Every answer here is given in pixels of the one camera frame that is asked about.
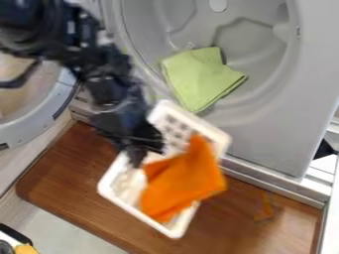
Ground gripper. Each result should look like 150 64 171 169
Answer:
89 98 166 169

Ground white basket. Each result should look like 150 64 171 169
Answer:
96 99 234 240

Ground orange cloth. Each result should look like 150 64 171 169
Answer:
137 133 230 224

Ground green cloth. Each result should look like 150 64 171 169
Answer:
159 46 250 114

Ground washing machine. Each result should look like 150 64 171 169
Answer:
0 0 339 210

